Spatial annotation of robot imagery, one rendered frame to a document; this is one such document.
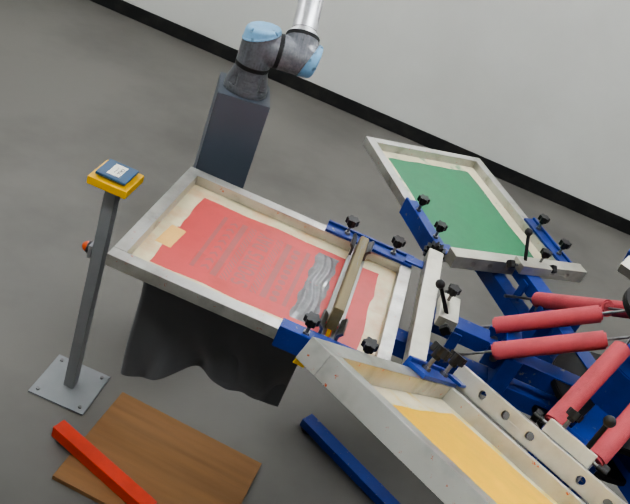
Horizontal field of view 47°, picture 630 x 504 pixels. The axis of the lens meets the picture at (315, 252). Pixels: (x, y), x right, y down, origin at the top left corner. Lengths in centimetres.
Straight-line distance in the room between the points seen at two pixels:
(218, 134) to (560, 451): 149
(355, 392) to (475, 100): 497
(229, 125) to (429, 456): 176
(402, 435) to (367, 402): 6
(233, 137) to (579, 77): 371
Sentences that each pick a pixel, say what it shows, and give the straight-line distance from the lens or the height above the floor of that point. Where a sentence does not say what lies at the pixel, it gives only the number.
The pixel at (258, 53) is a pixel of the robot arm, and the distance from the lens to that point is 244.
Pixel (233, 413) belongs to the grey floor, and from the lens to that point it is 301.
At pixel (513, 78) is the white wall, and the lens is 577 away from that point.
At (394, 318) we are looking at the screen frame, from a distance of 210.
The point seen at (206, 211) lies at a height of 96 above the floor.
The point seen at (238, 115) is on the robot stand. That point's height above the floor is 114.
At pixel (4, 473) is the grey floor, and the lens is 269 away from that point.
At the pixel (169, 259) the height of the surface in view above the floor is 95.
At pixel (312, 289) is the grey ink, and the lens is 210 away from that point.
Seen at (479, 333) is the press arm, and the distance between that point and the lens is 213.
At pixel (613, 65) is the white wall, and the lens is 580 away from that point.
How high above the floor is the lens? 217
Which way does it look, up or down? 32 degrees down
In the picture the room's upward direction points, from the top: 23 degrees clockwise
